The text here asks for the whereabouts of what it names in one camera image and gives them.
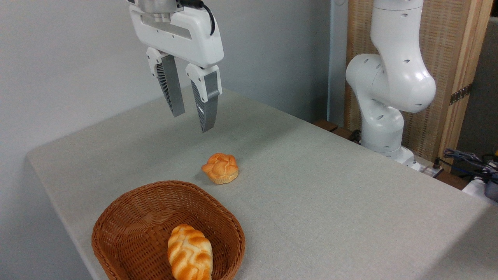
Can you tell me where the brown wooden plank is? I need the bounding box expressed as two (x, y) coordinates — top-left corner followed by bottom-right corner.
(313, 119), (361, 144)

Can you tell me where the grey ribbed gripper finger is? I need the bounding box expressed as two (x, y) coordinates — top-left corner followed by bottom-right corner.
(185, 63), (223, 133)
(146, 47), (186, 118)

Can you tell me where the bundle of dark cables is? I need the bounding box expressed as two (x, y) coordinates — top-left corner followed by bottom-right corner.
(435, 148), (498, 183)

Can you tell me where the dark grey partition panel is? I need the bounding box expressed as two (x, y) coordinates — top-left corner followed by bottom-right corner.
(456, 16), (498, 157)

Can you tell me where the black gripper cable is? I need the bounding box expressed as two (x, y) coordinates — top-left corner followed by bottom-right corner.
(180, 0), (216, 36)

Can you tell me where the round knotted bread roll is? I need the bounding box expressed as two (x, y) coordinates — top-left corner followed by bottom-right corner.
(201, 153), (239, 185)

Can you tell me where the brown woven wicker basket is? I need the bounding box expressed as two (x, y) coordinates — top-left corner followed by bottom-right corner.
(91, 180), (246, 280)

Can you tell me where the long braided bread loaf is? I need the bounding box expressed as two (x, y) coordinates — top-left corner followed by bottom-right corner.
(167, 224), (214, 280)

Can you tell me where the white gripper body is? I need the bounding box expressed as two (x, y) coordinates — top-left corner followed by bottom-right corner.
(129, 3), (224, 69)

